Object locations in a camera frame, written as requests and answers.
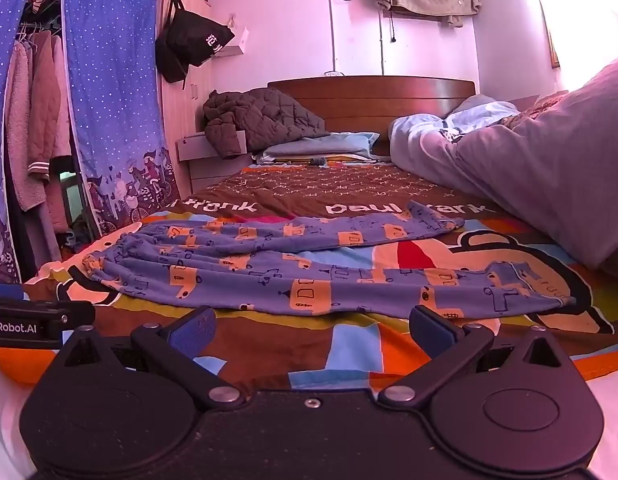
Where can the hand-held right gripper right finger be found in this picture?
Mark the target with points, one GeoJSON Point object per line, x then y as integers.
{"type": "Point", "coordinates": [429, 331]}

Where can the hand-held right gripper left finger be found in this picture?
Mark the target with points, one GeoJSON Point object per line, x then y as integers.
{"type": "Point", "coordinates": [196, 331]}

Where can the blue printed pants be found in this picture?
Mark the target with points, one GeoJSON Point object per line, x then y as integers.
{"type": "Point", "coordinates": [249, 265]}

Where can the colourful printed bed sheet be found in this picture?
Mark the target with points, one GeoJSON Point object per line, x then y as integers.
{"type": "Point", "coordinates": [269, 345]}

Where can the wooden nightstand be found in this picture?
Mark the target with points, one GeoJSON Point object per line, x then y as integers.
{"type": "Point", "coordinates": [209, 162]}

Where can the grey quilt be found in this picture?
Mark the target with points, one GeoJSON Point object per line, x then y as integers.
{"type": "Point", "coordinates": [539, 170]}

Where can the pink fleece coat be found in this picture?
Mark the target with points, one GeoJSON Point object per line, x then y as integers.
{"type": "Point", "coordinates": [24, 125]}

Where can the small grey object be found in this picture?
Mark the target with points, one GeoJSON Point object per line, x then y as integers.
{"type": "Point", "coordinates": [318, 161]}

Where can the light blue pillow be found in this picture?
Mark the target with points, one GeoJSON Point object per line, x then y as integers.
{"type": "Point", "coordinates": [324, 145]}

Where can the wooden wardrobe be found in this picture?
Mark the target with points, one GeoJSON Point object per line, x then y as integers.
{"type": "Point", "coordinates": [181, 110]}

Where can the brown quilted jacket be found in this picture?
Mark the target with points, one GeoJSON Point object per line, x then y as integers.
{"type": "Point", "coordinates": [259, 117]}

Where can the light blue bedding cloth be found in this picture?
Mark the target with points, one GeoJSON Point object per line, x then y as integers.
{"type": "Point", "coordinates": [476, 110]}

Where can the pink quilted jacket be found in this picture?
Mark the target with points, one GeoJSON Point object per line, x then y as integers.
{"type": "Point", "coordinates": [51, 100]}

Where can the wooden headboard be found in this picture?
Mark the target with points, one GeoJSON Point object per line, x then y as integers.
{"type": "Point", "coordinates": [369, 97]}

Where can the brown patterned blanket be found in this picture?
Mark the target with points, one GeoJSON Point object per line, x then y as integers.
{"type": "Point", "coordinates": [536, 107]}

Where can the black hanging bag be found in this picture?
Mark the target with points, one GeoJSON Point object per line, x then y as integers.
{"type": "Point", "coordinates": [191, 42]}

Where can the white wall shelf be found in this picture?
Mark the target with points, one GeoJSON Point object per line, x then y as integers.
{"type": "Point", "coordinates": [229, 51]}

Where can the white wall pipe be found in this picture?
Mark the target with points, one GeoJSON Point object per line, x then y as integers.
{"type": "Point", "coordinates": [381, 45]}

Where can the wall picture frame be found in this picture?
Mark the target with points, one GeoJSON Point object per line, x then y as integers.
{"type": "Point", "coordinates": [551, 40]}

